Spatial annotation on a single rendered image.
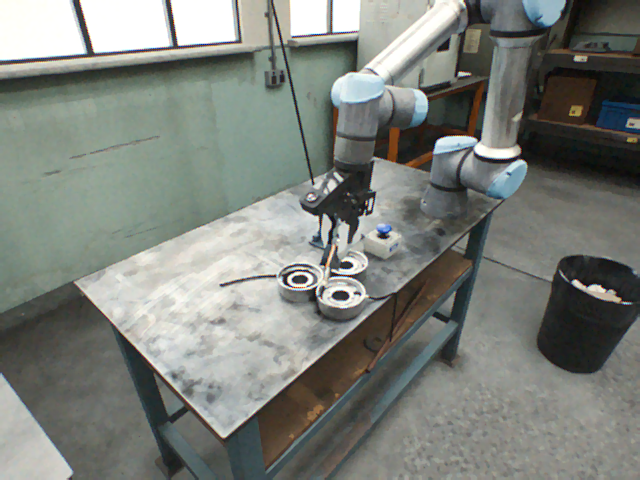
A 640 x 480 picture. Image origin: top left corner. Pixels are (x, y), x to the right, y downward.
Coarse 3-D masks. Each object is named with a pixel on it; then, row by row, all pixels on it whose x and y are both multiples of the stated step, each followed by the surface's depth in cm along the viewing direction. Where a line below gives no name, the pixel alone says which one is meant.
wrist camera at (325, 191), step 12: (336, 168) 77; (324, 180) 75; (336, 180) 75; (348, 180) 75; (312, 192) 74; (324, 192) 73; (336, 192) 74; (300, 204) 74; (312, 204) 72; (324, 204) 73
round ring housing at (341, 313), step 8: (328, 280) 89; (336, 280) 89; (344, 280) 89; (352, 280) 88; (320, 288) 87; (336, 288) 88; (344, 288) 88; (360, 288) 87; (328, 296) 85; (336, 296) 88; (344, 296) 88; (352, 296) 85; (360, 296) 85; (320, 304) 83; (328, 304) 81; (336, 304) 83; (344, 304) 83; (360, 304) 82; (328, 312) 82; (336, 312) 81; (344, 312) 81; (352, 312) 82
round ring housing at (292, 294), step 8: (288, 264) 93; (296, 264) 94; (304, 264) 94; (312, 264) 93; (280, 272) 91; (296, 272) 93; (320, 272) 91; (280, 280) 90; (288, 280) 90; (296, 280) 93; (304, 280) 93; (312, 280) 90; (320, 280) 88; (280, 288) 88; (288, 288) 86; (304, 288) 86; (312, 288) 86; (288, 296) 87; (296, 296) 86; (304, 296) 87; (312, 296) 88
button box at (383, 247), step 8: (376, 232) 105; (392, 232) 105; (368, 240) 103; (376, 240) 102; (384, 240) 102; (392, 240) 102; (400, 240) 105; (368, 248) 104; (376, 248) 102; (384, 248) 101; (392, 248) 103; (376, 256) 104; (384, 256) 102
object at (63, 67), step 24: (72, 0) 169; (168, 0) 197; (168, 24) 202; (144, 48) 198; (168, 48) 206; (216, 48) 215; (240, 48) 223; (0, 72) 150; (24, 72) 155; (48, 72) 161; (72, 72) 167
